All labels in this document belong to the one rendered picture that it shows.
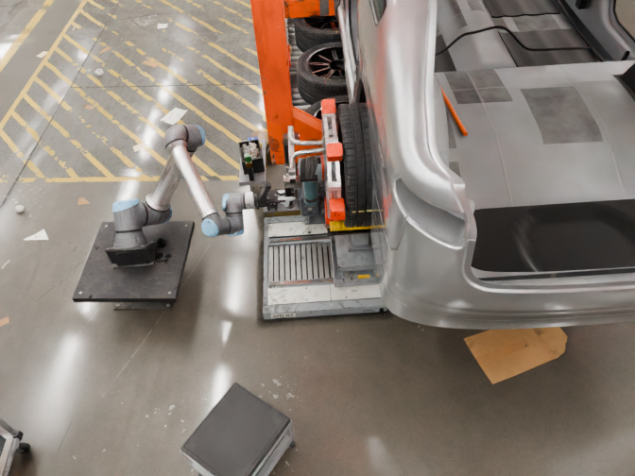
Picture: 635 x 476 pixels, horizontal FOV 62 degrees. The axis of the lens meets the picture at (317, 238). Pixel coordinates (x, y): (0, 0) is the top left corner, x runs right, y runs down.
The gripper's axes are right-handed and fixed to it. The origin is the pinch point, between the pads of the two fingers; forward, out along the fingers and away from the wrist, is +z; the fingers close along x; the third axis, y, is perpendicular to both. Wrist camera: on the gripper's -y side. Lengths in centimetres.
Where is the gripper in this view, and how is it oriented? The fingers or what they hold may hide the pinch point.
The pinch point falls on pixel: (292, 195)
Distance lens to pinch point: 278.5
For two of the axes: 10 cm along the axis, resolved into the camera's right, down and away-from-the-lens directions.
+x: 0.6, 7.5, -6.6
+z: 10.0, -0.7, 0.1
